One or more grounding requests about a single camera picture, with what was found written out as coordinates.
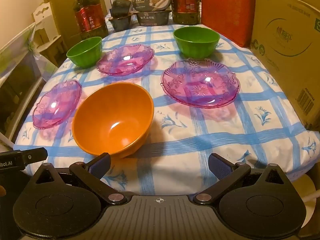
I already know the orange plastic bowl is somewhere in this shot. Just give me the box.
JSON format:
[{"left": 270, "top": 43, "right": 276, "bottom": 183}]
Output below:
[{"left": 72, "top": 82, "right": 154, "bottom": 158}]

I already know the large pink glass plate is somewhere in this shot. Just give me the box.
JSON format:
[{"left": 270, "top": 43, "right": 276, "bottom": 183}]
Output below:
[{"left": 161, "top": 59, "right": 240, "bottom": 109}]

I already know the small green plastic bowl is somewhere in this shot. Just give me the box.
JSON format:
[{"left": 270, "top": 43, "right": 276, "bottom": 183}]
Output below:
[{"left": 66, "top": 37, "right": 103, "bottom": 69}]

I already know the large green plastic bowl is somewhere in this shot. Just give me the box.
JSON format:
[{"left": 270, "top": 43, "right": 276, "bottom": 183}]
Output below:
[{"left": 173, "top": 26, "right": 220, "bottom": 59}]

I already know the person's left hand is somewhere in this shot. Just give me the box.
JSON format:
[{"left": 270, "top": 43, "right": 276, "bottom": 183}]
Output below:
[{"left": 0, "top": 186, "right": 7, "bottom": 197}]

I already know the blue checked floral tablecloth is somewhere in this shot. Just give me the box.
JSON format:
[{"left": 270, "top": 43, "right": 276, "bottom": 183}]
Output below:
[{"left": 13, "top": 23, "right": 320, "bottom": 196}]

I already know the white wooden shelf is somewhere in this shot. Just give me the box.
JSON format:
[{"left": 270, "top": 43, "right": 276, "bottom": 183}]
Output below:
[{"left": 33, "top": 2, "right": 67, "bottom": 67}]

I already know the large cardboard box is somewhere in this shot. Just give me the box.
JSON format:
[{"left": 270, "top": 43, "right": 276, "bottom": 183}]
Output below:
[{"left": 251, "top": 0, "right": 320, "bottom": 131}]

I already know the lower dark food cup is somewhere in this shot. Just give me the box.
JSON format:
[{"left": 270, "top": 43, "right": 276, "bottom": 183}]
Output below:
[{"left": 108, "top": 14, "right": 132, "bottom": 32}]

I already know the left cooking oil bottle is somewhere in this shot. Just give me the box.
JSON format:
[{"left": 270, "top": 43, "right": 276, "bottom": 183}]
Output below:
[{"left": 73, "top": 0, "right": 108, "bottom": 40}]

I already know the cooking oil bottle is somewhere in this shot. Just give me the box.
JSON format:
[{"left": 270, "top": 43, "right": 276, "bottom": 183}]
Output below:
[
  {"left": 73, "top": 0, "right": 108, "bottom": 40},
  {"left": 171, "top": 0, "right": 200, "bottom": 25}
]

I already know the bottom instant rice box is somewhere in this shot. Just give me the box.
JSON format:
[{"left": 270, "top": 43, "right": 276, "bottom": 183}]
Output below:
[{"left": 136, "top": 10, "right": 171, "bottom": 26}]

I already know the instant rice box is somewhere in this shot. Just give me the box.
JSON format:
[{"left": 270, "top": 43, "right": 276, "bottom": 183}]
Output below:
[
  {"left": 136, "top": 10, "right": 171, "bottom": 26},
  {"left": 132, "top": 0, "right": 171, "bottom": 12}
]

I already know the red fabric tote bag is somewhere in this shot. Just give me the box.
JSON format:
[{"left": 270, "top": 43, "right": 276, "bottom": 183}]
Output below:
[{"left": 201, "top": 0, "right": 255, "bottom": 47}]

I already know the tilted dark food cup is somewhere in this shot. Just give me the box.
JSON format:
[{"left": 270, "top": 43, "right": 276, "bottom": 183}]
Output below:
[{"left": 111, "top": 0, "right": 131, "bottom": 18}]

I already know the right cooking oil bottle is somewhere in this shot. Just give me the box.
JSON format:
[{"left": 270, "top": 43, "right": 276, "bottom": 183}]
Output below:
[{"left": 171, "top": 0, "right": 200, "bottom": 25}]

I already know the top instant rice box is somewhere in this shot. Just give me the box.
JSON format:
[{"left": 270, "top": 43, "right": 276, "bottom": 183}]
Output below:
[{"left": 132, "top": 0, "right": 171, "bottom": 12}]

